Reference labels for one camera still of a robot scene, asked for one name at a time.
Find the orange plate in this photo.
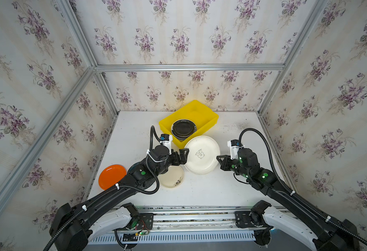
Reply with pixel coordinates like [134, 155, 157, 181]
[98, 164, 127, 190]

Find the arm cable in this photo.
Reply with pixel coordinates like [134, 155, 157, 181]
[149, 125, 162, 151]
[238, 128, 367, 251]

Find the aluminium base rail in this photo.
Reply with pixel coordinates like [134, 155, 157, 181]
[89, 207, 265, 245]

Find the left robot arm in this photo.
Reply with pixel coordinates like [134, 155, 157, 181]
[44, 145, 189, 251]

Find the translucent white plate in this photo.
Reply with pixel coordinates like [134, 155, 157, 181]
[184, 136, 221, 175]

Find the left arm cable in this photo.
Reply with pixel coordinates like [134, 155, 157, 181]
[149, 125, 162, 151]

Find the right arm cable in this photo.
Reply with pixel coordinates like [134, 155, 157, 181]
[238, 128, 367, 251]

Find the yellow plastic bin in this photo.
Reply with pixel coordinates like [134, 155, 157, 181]
[158, 100, 219, 149]

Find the green rim plate under arm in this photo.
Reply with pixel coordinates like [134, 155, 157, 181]
[127, 164, 138, 175]

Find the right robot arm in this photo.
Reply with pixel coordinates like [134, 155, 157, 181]
[217, 148, 361, 251]

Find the black plate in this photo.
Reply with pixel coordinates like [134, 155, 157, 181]
[171, 119, 197, 141]

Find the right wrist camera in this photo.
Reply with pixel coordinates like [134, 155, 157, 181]
[227, 139, 243, 160]

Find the cream plate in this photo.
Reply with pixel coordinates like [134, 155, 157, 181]
[158, 166, 185, 188]

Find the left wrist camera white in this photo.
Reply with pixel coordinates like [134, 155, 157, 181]
[159, 134, 173, 155]

